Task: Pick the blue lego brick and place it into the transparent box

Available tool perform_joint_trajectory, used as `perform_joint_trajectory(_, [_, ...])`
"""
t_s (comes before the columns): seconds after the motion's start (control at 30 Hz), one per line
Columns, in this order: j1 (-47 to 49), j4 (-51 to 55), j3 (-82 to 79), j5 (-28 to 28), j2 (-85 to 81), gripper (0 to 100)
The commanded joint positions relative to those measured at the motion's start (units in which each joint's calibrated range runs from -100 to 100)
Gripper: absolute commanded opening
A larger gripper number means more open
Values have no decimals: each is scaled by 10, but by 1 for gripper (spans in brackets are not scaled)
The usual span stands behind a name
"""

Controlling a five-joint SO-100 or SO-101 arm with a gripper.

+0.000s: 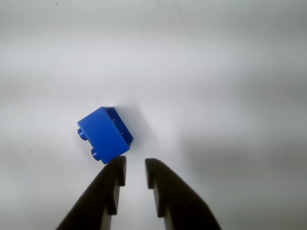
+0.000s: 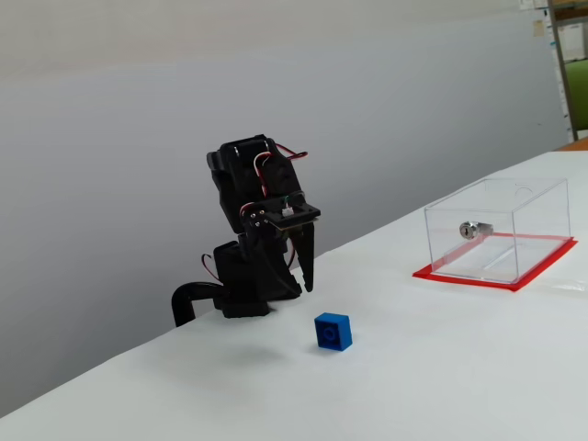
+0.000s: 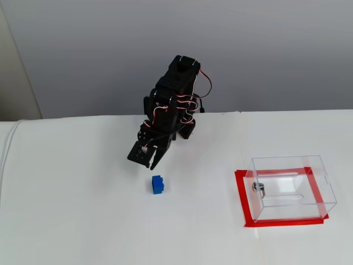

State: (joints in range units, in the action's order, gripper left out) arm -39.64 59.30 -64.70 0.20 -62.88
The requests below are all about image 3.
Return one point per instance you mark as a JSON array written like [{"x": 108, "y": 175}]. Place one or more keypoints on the transparent plastic box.
[{"x": 292, "y": 204}]

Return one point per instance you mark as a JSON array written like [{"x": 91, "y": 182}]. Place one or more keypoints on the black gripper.
[{"x": 160, "y": 153}]

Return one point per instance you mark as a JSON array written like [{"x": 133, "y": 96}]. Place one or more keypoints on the red tape square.
[{"x": 240, "y": 187}]

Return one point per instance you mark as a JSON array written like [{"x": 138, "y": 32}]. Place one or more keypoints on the blue lego brick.
[{"x": 158, "y": 186}]

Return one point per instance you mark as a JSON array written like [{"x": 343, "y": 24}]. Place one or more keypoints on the silver cylinder lock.
[{"x": 257, "y": 187}]

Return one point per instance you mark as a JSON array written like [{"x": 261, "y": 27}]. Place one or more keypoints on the black table clamp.
[{"x": 146, "y": 106}]

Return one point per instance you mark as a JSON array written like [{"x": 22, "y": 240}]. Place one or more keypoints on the black wrist camera board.
[{"x": 138, "y": 154}]

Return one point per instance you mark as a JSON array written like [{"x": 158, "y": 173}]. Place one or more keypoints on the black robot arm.
[{"x": 176, "y": 80}]

